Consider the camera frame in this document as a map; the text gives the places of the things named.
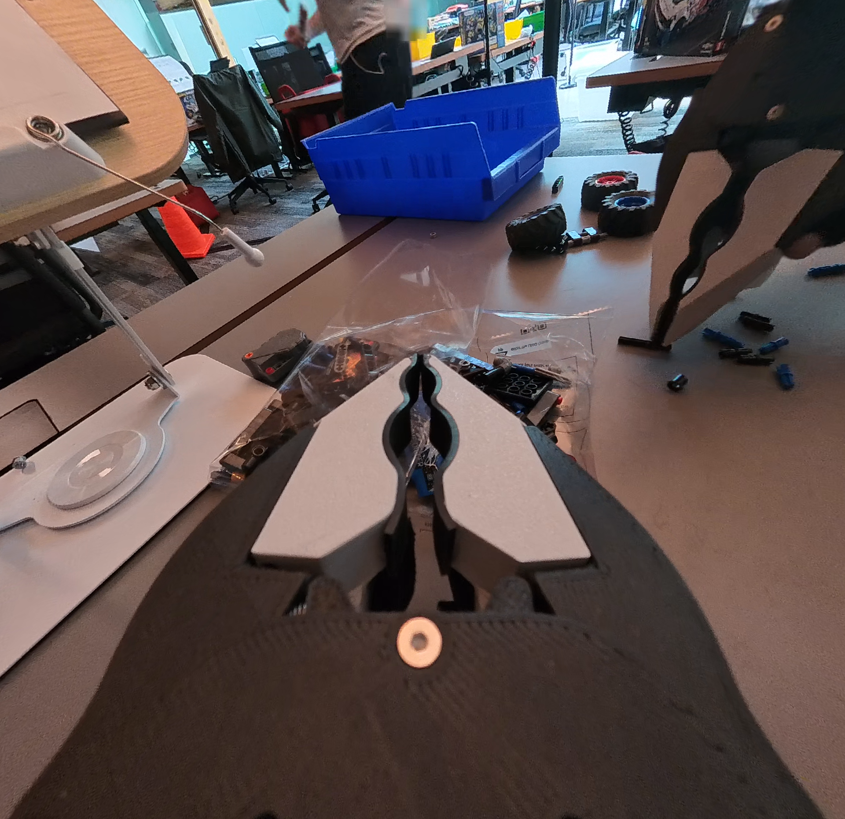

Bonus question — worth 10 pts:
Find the wooden instruction board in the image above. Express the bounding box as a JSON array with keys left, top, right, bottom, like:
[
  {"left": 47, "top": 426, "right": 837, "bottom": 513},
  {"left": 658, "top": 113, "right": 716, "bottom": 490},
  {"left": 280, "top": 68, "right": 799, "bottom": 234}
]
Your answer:
[{"left": 0, "top": 0, "right": 192, "bottom": 245}]

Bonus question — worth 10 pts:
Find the large black toy box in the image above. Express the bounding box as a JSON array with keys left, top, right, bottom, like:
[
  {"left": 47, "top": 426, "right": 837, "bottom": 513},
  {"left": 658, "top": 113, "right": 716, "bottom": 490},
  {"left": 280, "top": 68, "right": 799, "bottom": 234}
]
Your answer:
[{"left": 634, "top": 0, "right": 760, "bottom": 57}]

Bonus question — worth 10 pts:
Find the white cable with tip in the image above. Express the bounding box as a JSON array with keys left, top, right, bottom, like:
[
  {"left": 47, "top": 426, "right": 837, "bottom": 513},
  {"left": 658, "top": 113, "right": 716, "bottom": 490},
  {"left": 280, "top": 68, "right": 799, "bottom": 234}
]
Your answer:
[{"left": 40, "top": 122, "right": 265, "bottom": 267}]

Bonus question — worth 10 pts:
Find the blue storage bin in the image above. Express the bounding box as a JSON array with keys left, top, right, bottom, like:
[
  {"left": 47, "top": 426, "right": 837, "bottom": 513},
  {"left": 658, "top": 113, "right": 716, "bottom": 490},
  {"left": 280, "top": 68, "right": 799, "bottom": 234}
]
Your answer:
[{"left": 302, "top": 76, "right": 562, "bottom": 223}]

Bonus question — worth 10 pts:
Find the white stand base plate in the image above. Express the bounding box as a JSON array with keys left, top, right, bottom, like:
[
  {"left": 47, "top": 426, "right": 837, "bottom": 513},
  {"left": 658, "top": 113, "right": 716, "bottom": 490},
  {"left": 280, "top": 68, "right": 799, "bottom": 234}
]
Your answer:
[{"left": 0, "top": 353, "right": 278, "bottom": 678}]

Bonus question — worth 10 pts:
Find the grey desk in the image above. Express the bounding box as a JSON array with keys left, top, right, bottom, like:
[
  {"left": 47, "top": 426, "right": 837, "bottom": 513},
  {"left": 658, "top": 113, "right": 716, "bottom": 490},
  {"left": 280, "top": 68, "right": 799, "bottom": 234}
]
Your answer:
[
  {"left": 0, "top": 201, "right": 397, "bottom": 476},
  {"left": 0, "top": 152, "right": 845, "bottom": 819}
]

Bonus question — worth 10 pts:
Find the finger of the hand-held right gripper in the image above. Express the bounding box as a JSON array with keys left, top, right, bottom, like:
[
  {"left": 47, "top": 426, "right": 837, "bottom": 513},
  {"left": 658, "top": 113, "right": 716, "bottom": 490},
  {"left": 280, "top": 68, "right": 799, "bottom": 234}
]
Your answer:
[
  {"left": 659, "top": 148, "right": 830, "bottom": 349},
  {"left": 649, "top": 151, "right": 734, "bottom": 336}
]

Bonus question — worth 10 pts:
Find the black tyre blue hub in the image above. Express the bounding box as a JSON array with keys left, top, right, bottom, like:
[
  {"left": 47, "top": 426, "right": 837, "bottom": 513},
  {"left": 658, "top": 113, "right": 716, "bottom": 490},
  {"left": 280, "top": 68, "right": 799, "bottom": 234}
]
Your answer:
[
  {"left": 597, "top": 189, "right": 659, "bottom": 238},
  {"left": 506, "top": 203, "right": 569, "bottom": 253}
]

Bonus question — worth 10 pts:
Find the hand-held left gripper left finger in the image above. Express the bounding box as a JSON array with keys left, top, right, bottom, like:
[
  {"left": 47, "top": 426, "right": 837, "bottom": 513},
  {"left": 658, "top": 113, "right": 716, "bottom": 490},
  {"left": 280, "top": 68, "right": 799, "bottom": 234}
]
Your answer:
[{"left": 250, "top": 355, "right": 422, "bottom": 613}]

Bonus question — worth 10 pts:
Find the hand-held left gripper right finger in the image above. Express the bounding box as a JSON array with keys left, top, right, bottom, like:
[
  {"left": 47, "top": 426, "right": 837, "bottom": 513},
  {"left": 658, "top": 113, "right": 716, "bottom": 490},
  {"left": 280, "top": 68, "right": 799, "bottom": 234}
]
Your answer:
[{"left": 422, "top": 355, "right": 593, "bottom": 612}]

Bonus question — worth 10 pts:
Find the orange traffic cone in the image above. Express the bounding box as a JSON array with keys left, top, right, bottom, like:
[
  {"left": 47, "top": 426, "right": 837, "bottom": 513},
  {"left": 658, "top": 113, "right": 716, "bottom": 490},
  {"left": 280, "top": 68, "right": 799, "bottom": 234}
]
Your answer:
[{"left": 158, "top": 200, "right": 217, "bottom": 260}]

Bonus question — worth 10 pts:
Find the clear bag of toy bricks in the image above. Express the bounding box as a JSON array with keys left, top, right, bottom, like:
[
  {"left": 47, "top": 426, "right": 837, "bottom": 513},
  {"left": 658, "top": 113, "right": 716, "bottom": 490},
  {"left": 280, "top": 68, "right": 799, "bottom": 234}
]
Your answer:
[{"left": 210, "top": 238, "right": 615, "bottom": 503}]

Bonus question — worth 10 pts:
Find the black tyre red hub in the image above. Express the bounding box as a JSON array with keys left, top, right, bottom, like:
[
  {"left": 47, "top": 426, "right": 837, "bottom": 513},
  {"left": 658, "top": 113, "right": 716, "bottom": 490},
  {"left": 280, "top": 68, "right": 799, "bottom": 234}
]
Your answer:
[{"left": 581, "top": 170, "right": 640, "bottom": 211}]

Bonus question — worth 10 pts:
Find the black pillar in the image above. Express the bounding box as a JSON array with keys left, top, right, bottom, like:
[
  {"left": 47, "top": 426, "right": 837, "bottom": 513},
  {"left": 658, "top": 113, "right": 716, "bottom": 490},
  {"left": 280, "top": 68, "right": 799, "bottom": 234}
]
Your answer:
[{"left": 544, "top": 0, "right": 569, "bottom": 88}]

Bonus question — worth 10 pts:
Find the brown work table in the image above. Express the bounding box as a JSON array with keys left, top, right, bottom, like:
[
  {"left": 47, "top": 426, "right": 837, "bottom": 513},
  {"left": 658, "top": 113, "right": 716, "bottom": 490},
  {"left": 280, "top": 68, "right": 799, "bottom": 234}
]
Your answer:
[{"left": 586, "top": 53, "right": 727, "bottom": 153}]

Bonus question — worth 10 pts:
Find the black chair with jacket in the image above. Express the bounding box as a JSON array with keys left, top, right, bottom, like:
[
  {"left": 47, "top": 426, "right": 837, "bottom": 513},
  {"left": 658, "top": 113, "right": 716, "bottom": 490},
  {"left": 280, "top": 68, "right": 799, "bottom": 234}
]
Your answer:
[{"left": 191, "top": 65, "right": 291, "bottom": 207}]

